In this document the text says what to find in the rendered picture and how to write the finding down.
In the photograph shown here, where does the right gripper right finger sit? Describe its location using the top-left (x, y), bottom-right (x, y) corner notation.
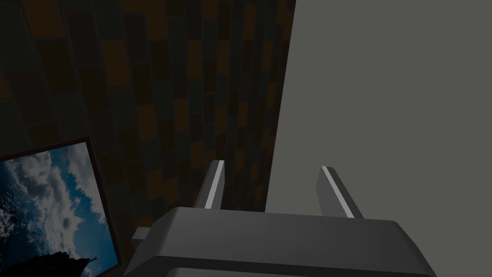
top-left (315, 165), bottom-right (365, 220)

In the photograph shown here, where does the framed sky and clouds picture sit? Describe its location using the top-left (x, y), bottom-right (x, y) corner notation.
top-left (0, 138), bottom-right (123, 277)

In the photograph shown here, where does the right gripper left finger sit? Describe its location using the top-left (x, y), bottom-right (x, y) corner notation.
top-left (194, 160), bottom-right (225, 211)

